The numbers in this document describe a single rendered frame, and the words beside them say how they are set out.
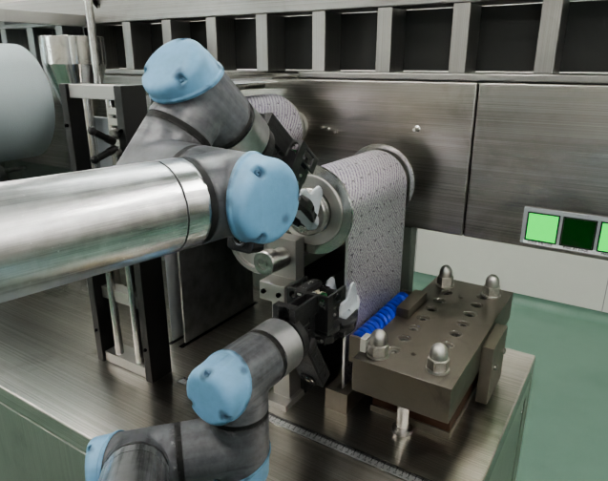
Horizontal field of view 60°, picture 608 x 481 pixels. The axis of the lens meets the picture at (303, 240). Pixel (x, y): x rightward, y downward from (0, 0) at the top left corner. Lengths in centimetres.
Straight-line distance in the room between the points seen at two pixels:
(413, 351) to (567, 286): 276
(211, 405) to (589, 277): 311
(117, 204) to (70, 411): 70
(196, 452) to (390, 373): 32
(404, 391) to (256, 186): 51
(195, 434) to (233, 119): 38
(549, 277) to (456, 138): 259
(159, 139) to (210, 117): 6
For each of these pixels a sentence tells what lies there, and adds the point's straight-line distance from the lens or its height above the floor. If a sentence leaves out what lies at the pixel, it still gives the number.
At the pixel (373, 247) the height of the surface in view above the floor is 117.
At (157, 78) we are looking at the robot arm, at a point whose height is 146.
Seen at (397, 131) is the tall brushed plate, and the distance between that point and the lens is 112.
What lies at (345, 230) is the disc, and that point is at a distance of 82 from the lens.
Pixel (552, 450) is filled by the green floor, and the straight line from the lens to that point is 247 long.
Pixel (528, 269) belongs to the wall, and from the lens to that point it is 360.
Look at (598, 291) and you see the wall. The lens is 359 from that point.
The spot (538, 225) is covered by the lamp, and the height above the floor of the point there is 119.
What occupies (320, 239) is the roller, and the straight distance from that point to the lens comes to 84.
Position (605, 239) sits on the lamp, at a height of 118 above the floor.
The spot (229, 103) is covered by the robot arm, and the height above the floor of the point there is 143.
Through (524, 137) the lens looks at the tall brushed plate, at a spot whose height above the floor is 134.
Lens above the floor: 148
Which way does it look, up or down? 19 degrees down
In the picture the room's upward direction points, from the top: straight up
